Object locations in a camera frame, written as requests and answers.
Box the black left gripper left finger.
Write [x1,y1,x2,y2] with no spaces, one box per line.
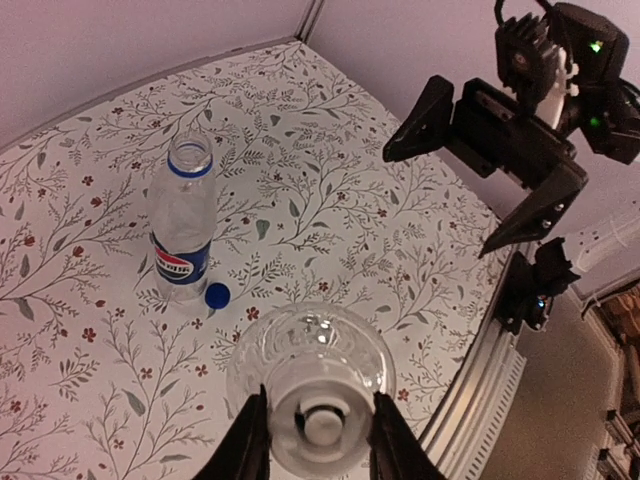
[193,384,270,480]

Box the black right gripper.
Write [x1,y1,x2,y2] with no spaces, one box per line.
[382,75,588,258]

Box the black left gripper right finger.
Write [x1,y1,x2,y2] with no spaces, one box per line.
[369,392,445,480]

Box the white bottle cap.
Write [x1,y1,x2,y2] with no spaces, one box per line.
[268,380,374,479]

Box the clear plastic bottle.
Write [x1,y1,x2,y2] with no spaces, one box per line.
[225,302,397,476]

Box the blue bottle cap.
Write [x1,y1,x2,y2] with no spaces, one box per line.
[205,282,231,310]

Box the blue label plastic bottle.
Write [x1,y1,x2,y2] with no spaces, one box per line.
[147,131,217,303]

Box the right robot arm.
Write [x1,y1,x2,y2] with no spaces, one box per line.
[383,2,639,253]

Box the floral patterned table mat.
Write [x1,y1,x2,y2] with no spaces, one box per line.
[1,42,507,479]

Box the aluminium front frame rail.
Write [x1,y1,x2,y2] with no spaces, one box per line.
[419,273,526,479]

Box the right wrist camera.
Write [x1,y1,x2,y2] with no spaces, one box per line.
[494,4,579,130]

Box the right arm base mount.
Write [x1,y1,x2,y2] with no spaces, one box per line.
[494,237,580,335]

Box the right aluminium corner post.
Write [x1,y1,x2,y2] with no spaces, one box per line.
[294,0,325,44]

